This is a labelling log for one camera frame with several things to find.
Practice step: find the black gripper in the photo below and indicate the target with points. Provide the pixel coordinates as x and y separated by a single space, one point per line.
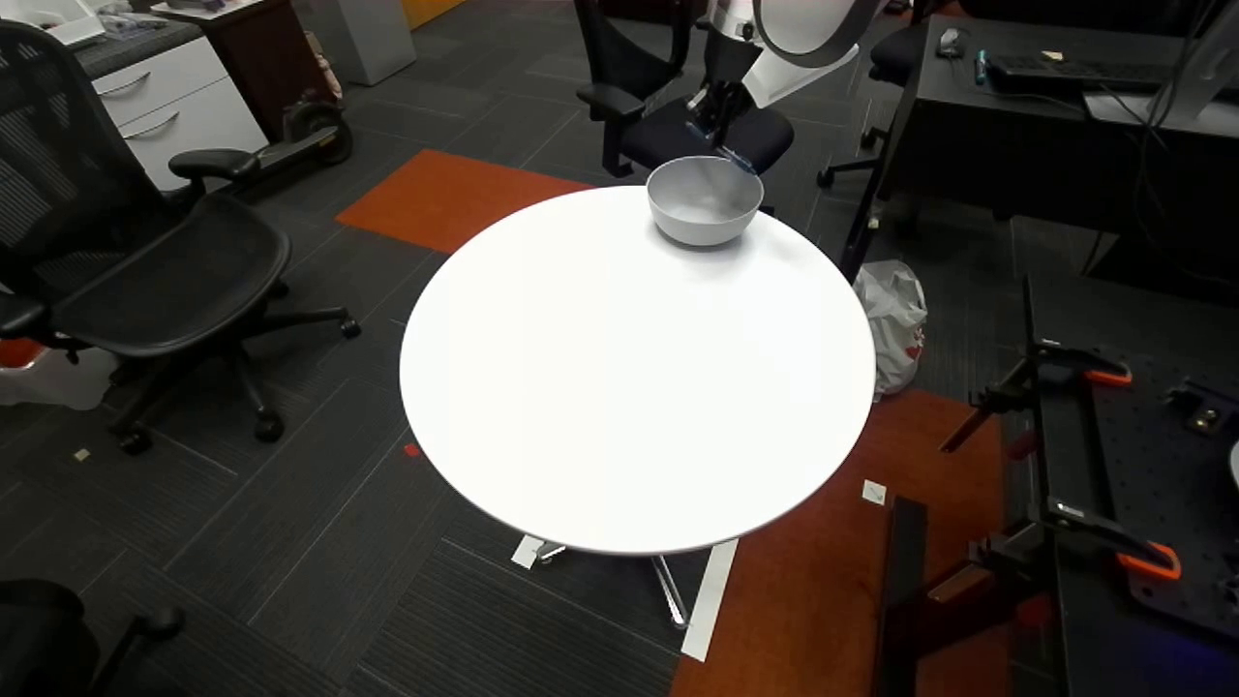
730 72

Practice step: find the black armrest office chair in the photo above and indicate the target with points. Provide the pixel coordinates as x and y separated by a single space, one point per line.
644 130

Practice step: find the grey floor cabinet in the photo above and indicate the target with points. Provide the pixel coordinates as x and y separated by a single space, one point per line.
362 32

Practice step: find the black scooter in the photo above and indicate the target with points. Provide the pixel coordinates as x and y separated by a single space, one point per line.
309 130

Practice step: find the papers stack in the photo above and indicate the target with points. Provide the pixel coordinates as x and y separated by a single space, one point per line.
51 17

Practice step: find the grey bowl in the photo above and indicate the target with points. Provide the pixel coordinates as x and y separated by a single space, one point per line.
703 208

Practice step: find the black swivel chair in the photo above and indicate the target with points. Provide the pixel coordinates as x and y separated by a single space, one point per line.
895 56

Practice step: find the white plastic bag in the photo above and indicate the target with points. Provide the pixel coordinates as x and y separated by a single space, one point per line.
890 321

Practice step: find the small black electronic device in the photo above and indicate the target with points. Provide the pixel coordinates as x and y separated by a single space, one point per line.
1201 412

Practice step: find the white crumpled floor bag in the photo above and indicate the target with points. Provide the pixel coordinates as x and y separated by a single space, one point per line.
51 382

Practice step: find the black workbench leg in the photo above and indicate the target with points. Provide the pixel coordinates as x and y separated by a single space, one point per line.
904 583

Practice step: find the blue pen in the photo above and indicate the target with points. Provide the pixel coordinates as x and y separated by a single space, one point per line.
982 67

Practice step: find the grey computer mouse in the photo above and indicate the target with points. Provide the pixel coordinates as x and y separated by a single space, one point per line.
948 40

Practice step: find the black office desk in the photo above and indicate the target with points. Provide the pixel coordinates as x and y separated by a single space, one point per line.
982 141

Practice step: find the black padded chair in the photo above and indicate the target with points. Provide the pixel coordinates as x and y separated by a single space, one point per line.
51 639

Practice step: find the white drawer cabinet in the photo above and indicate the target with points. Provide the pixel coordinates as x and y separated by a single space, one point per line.
180 108

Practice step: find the white paper scrap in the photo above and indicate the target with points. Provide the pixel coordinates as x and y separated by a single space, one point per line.
875 492

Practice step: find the black keyboard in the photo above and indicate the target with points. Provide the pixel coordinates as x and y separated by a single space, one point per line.
1068 76

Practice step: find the black perforated workbench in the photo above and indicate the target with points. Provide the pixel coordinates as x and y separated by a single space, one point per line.
1137 515

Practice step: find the white metal table base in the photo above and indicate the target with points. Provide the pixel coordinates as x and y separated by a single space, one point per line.
709 600

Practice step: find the black mesh office chair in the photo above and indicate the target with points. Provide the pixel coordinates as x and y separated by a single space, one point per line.
167 278

